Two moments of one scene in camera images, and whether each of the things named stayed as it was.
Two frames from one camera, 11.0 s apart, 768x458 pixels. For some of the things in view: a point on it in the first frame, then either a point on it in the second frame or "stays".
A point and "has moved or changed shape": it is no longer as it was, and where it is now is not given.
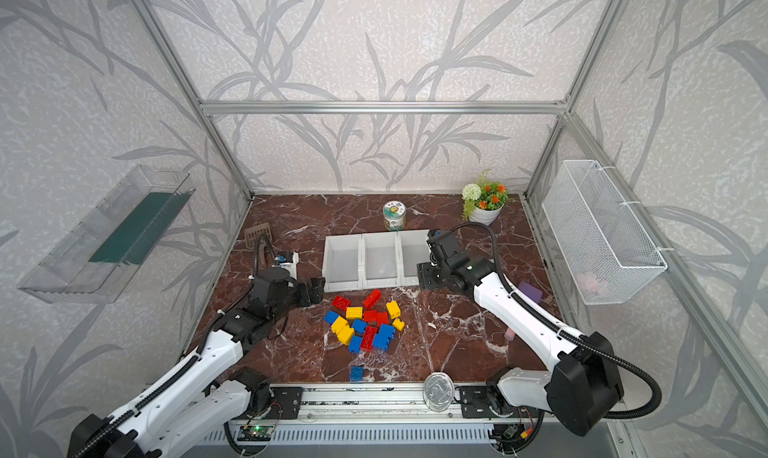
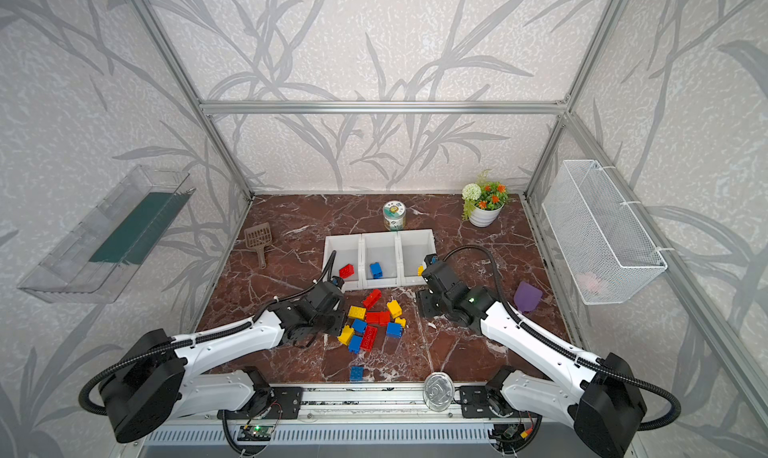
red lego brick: x=341 y=302 has moved or changed shape
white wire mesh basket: x=607 y=252 stays
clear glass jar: x=438 y=392 stays
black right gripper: x=430 y=276 to x=432 y=267
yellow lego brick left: x=343 y=331 stays
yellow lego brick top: x=354 y=312 stays
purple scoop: x=534 y=293 stays
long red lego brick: x=372 y=299 stays
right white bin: x=413 y=249 stays
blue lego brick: x=382 y=338 to x=376 y=270
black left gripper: x=306 y=293 to x=332 y=284
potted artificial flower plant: x=484 y=200 stays
